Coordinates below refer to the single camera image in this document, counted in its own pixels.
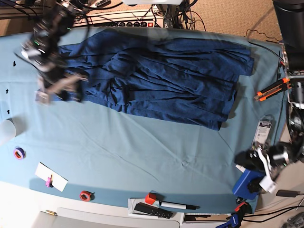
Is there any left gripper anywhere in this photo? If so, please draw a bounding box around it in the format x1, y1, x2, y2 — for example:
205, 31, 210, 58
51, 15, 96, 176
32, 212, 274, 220
234, 142, 292, 181

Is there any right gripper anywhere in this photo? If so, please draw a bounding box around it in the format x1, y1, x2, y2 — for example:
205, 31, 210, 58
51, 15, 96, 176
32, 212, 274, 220
37, 72, 88, 103

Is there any dark blue t-shirt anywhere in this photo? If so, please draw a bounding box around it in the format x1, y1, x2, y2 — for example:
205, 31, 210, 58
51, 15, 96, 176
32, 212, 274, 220
59, 29, 254, 131

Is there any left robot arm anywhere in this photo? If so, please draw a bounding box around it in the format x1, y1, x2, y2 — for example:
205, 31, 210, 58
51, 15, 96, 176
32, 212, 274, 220
235, 0, 304, 182

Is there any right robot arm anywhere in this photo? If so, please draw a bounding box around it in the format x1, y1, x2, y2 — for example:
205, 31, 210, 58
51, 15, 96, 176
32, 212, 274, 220
19, 0, 88, 104

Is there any white paper label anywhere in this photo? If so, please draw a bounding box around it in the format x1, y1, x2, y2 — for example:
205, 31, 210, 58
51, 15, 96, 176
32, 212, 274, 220
236, 164, 246, 173

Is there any clear blister package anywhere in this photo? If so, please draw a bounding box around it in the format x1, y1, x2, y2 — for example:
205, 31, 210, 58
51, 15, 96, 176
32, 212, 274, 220
252, 114, 274, 148

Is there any blue box with knob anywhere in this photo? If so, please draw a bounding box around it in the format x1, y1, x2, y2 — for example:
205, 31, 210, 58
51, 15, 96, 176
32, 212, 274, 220
232, 169, 265, 200

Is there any black small device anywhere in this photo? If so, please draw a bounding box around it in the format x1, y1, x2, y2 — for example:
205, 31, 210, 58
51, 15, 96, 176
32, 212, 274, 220
276, 190, 298, 198

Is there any orange clamp bottom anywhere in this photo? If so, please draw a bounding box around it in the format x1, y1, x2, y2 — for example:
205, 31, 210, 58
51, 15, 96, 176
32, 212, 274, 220
235, 201, 252, 213

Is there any light blue table cloth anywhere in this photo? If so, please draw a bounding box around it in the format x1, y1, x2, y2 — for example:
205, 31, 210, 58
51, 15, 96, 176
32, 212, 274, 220
0, 33, 286, 213

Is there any blue clamp bottom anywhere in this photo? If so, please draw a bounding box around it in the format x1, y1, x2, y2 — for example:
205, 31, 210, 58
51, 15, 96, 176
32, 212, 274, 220
216, 213, 244, 228

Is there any white plastic cup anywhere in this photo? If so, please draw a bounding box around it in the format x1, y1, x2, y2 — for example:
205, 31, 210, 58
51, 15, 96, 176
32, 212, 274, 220
0, 118, 17, 146

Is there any orange black utility knife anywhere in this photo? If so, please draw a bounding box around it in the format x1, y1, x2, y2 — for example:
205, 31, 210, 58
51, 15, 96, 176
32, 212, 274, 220
254, 77, 291, 102

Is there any purple tape roll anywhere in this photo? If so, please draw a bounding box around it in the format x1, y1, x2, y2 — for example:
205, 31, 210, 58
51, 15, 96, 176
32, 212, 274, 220
13, 147, 26, 160

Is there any white card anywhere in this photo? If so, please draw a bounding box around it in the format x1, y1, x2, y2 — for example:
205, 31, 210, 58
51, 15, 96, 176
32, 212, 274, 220
35, 162, 68, 192

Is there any pink small toy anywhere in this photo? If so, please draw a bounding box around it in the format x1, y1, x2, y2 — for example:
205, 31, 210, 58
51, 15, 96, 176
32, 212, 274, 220
45, 175, 53, 188

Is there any white black marker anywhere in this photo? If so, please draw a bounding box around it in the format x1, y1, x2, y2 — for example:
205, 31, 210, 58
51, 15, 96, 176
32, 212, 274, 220
159, 201, 200, 210

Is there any white power strip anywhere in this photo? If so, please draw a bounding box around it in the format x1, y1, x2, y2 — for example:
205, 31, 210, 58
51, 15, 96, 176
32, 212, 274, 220
74, 8, 164, 28

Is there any red tape roll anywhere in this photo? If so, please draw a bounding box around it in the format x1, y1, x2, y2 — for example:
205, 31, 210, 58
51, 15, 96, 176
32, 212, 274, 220
79, 190, 92, 202

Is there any red small block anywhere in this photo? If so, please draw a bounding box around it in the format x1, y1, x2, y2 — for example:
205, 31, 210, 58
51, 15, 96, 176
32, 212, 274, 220
145, 192, 157, 205

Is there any black remote control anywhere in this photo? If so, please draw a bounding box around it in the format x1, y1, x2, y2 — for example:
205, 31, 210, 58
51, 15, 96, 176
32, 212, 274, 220
134, 202, 173, 219

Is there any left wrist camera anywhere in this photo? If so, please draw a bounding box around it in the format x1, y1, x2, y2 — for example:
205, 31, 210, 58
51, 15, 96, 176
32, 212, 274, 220
259, 176, 277, 193

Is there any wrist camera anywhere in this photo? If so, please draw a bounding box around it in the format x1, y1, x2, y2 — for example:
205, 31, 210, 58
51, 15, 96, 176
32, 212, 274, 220
35, 90, 52, 105
259, 176, 277, 193

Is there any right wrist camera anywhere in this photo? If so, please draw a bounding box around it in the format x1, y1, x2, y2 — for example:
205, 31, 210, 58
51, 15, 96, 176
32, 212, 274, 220
35, 90, 52, 105

